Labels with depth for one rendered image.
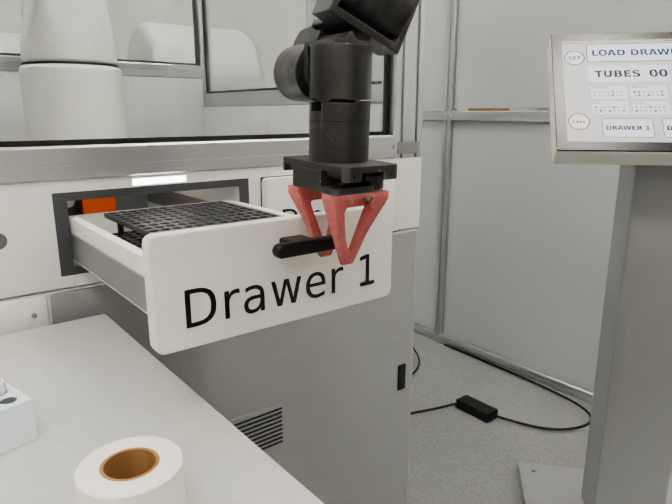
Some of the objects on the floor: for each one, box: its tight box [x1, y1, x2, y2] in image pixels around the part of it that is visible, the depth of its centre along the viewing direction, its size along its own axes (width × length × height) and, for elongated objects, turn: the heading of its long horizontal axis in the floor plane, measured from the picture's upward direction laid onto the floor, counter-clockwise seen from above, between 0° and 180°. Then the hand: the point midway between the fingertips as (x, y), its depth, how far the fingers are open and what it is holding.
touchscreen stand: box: [517, 165, 672, 504], centre depth 128 cm, size 50×45×102 cm
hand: (336, 252), depth 57 cm, fingers open, 3 cm apart
